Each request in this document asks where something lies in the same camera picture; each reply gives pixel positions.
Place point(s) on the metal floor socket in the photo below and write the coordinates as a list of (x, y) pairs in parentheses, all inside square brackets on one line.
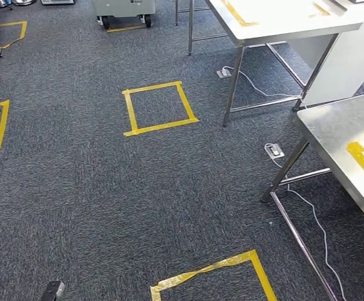
[(274, 151), (224, 73)]

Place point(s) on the stainless steel table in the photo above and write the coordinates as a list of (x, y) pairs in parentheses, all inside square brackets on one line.
[(326, 124), (279, 21), (190, 25)]

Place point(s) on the grey wheeled cart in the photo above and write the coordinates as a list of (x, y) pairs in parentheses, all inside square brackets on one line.
[(122, 8)]

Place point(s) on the black robot foot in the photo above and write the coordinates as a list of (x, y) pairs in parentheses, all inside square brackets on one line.
[(51, 293)]

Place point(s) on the white cabinet panel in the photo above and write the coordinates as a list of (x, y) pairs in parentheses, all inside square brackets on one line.
[(342, 70)]

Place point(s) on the chrome round base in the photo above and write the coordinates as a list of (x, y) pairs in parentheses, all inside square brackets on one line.
[(5, 3), (23, 2)]

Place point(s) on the grey flat base plate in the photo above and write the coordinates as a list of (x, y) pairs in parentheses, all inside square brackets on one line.
[(57, 2)]

